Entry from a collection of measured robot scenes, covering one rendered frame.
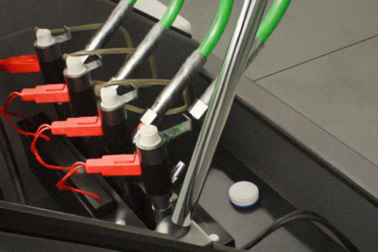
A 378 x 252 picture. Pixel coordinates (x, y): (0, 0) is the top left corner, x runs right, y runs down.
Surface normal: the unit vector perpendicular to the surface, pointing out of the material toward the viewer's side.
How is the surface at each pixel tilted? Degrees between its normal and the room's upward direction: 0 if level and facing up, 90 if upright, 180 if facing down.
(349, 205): 90
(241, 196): 0
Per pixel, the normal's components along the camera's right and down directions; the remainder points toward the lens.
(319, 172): -0.84, 0.40
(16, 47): 0.53, 0.44
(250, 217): -0.11, -0.80
